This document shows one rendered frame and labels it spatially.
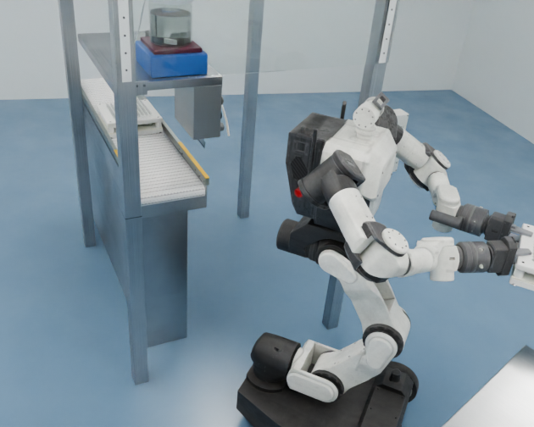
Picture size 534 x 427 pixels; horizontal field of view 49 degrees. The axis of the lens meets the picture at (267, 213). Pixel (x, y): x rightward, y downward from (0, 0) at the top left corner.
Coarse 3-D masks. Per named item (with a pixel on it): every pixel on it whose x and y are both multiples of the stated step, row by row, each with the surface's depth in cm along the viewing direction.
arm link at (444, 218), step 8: (440, 208) 182; (448, 208) 180; (456, 208) 180; (464, 208) 179; (472, 208) 178; (432, 216) 180; (440, 216) 179; (448, 216) 178; (456, 216) 180; (464, 216) 178; (432, 224) 187; (440, 224) 184; (448, 224) 178; (456, 224) 177; (464, 224) 178
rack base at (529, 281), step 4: (512, 268) 168; (512, 272) 164; (512, 276) 162; (524, 276) 163; (528, 276) 163; (532, 276) 163; (512, 280) 163; (516, 280) 162; (520, 280) 162; (524, 280) 161; (528, 280) 161; (532, 280) 161; (516, 284) 162; (520, 284) 162; (524, 284) 162; (528, 284) 161; (532, 284) 160; (528, 288) 162; (532, 288) 161
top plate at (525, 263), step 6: (528, 228) 176; (522, 240) 170; (528, 240) 171; (522, 246) 168; (528, 246) 168; (516, 258) 164; (522, 258) 162; (528, 258) 162; (516, 264) 160; (522, 264) 159; (528, 264) 160; (522, 270) 160; (528, 270) 159
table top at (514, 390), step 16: (528, 352) 157; (512, 368) 152; (528, 368) 152; (496, 384) 146; (512, 384) 147; (528, 384) 147; (480, 400) 141; (496, 400) 142; (512, 400) 142; (528, 400) 143; (464, 416) 137; (480, 416) 137; (496, 416) 137; (512, 416) 138; (528, 416) 138
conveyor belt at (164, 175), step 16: (96, 80) 314; (96, 96) 295; (112, 96) 297; (144, 144) 252; (160, 144) 253; (144, 160) 239; (160, 160) 240; (176, 160) 241; (144, 176) 227; (160, 176) 228; (176, 176) 229; (192, 176) 230; (144, 192) 216; (160, 192) 218; (176, 192) 220; (192, 192) 222
